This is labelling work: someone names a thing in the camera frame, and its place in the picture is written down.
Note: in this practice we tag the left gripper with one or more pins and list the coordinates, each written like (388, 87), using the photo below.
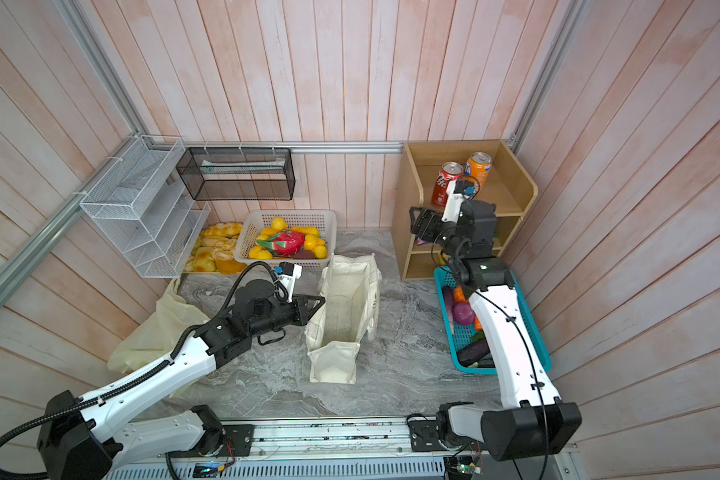
(303, 312)

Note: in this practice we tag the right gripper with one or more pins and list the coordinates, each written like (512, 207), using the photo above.
(428, 216)

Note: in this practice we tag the canvas tote bag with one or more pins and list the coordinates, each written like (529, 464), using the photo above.
(351, 288)

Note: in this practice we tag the red soda can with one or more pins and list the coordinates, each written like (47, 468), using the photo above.
(448, 172)

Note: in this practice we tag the purple onion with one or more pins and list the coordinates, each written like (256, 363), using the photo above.
(463, 314)

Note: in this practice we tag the yellow plastic bag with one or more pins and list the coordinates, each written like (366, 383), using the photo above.
(158, 334)

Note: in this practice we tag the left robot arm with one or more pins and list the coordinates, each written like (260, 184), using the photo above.
(88, 436)

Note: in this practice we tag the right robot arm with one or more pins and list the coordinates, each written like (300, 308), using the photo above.
(533, 419)

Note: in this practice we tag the long thin eggplant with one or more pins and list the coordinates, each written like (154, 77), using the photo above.
(447, 292)

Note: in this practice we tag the dragon fruit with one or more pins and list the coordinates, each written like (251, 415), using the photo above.
(283, 243)

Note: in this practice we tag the white plastic basket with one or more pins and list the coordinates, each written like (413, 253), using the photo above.
(318, 226)

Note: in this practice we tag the orange pumpkin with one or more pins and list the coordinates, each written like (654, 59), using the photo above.
(459, 295)

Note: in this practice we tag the orange soda can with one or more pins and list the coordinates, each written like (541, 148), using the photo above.
(478, 167)

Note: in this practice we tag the purple eggplant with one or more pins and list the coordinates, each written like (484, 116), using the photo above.
(473, 353)

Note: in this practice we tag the teal plastic basket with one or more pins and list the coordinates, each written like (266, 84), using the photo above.
(464, 335)

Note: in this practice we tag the black mesh basket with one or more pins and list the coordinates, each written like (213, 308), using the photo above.
(238, 173)

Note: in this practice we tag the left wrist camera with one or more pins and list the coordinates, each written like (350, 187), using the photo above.
(287, 274)

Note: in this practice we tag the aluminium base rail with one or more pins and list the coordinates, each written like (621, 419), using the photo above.
(335, 448)

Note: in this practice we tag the white wire rack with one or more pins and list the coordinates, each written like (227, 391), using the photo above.
(144, 208)

